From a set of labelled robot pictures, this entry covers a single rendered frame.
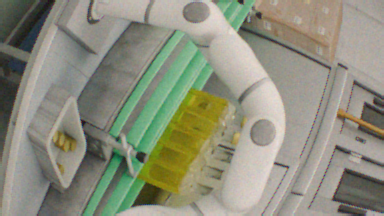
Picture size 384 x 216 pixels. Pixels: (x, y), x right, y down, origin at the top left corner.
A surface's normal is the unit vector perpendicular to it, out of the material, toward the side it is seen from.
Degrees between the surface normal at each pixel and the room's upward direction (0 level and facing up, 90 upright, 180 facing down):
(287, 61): 90
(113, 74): 90
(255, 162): 76
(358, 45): 90
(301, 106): 90
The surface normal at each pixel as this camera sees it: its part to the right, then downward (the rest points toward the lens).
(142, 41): -0.04, -0.62
